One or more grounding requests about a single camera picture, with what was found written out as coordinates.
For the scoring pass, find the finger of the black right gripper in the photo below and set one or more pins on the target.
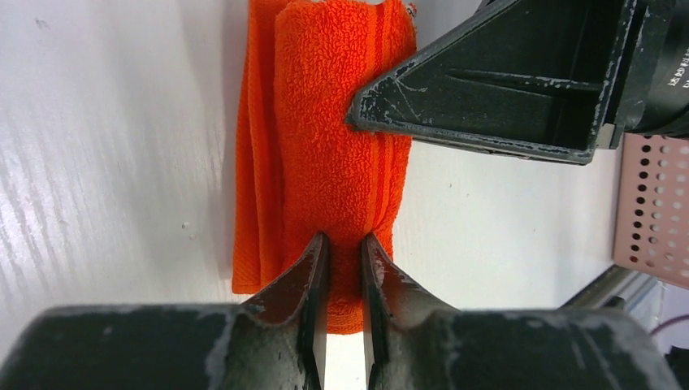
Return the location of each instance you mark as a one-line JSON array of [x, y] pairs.
[[529, 79]]

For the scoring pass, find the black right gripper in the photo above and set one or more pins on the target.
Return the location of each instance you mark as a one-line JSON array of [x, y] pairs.
[[656, 87]]

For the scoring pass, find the pink perforated plastic basket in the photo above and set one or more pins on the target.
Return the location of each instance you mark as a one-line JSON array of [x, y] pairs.
[[651, 234]]

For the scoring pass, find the front aluminium rail frame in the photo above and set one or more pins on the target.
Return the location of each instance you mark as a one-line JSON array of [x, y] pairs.
[[616, 288]]

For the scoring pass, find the orange cloth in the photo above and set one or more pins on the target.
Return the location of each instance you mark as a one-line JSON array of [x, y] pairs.
[[300, 168]]

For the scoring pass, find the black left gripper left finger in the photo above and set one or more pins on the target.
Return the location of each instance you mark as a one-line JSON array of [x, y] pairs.
[[274, 340]]

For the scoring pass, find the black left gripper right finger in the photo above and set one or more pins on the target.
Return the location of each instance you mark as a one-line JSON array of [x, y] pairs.
[[414, 340]]

